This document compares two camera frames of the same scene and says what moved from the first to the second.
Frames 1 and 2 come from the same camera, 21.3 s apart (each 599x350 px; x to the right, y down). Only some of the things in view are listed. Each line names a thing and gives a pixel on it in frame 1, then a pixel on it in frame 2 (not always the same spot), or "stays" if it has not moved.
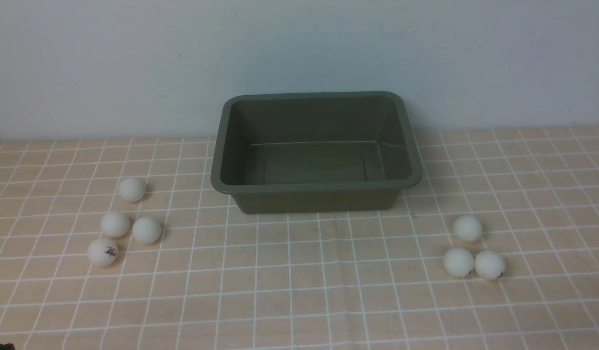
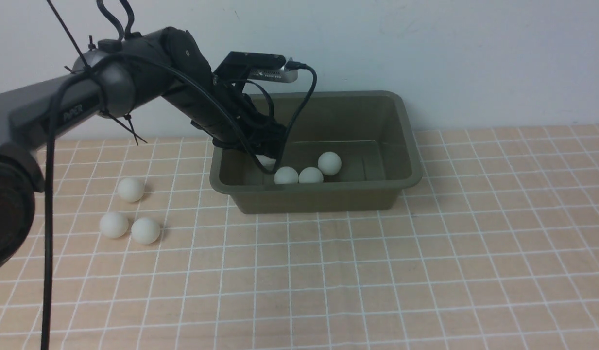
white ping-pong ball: x=131 y=189 stays
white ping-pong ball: x=489 y=265 to x=286 y=175
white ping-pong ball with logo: x=102 y=252 to x=268 y=163
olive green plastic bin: x=313 y=151 stays
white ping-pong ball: x=115 y=224 stays
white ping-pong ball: x=146 y=230 stays
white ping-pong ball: x=458 y=263 to x=311 y=175
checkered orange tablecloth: x=217 y=279 stays
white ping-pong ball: x=467 y=229 to x=329 y=163
